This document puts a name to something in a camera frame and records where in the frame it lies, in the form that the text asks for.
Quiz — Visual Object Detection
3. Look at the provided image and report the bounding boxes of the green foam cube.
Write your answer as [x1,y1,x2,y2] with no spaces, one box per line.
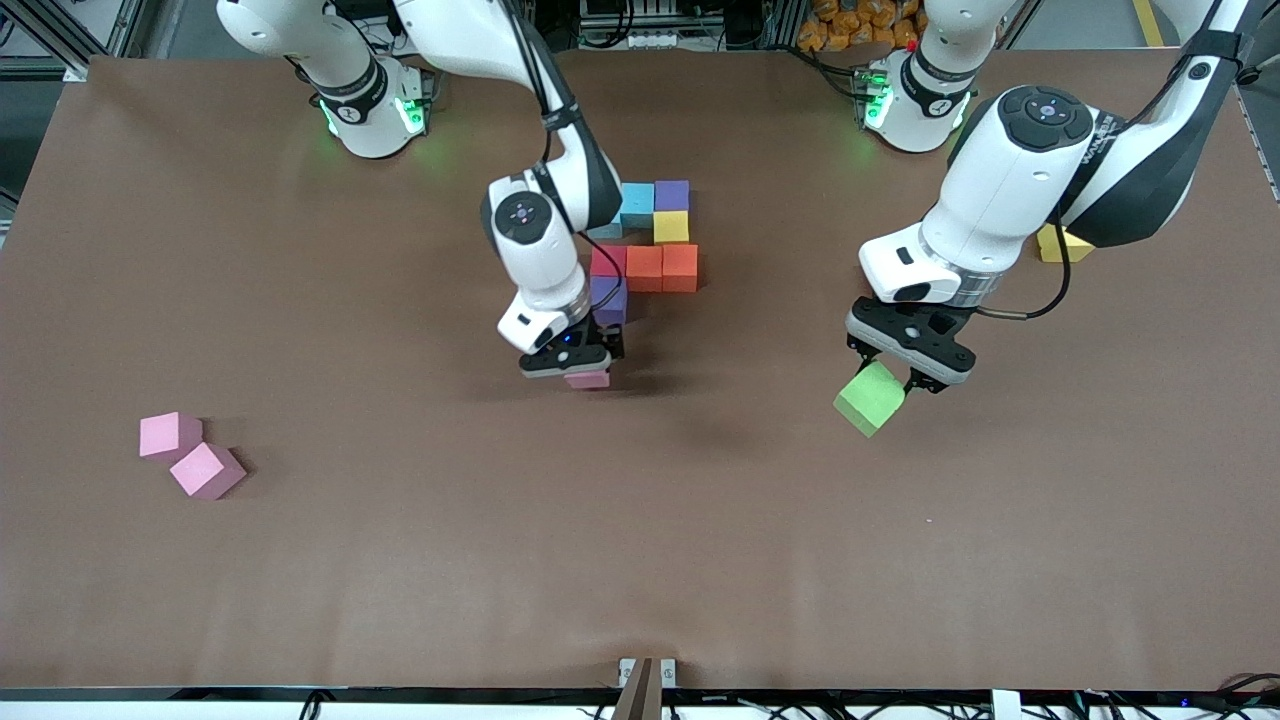
[833,360,907,439]

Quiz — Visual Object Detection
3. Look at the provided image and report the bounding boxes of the orange foam cube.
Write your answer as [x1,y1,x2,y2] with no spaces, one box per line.
[625,245,665,294]
[661,243,700,294]

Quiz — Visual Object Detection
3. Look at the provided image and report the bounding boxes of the large paper table cover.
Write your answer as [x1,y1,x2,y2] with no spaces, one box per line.
[0,48,1280,691]

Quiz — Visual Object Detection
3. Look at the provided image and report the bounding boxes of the bag of orange snacks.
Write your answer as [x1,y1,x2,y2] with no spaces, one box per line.
[797,0,921,53]

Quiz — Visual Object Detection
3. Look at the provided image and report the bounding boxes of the white power strip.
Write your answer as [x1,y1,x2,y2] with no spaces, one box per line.
[580,28,693,51]

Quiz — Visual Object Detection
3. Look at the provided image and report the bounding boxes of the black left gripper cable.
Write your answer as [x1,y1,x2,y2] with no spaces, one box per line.
[975,205,1073,321]

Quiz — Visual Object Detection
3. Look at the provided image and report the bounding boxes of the metal bracket with post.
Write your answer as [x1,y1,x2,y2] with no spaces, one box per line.
[612,657,677,720]

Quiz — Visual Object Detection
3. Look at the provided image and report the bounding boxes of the aluminium frame profile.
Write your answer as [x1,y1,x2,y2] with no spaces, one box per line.
[0,0,166,81]
[1225,0,1280,86]

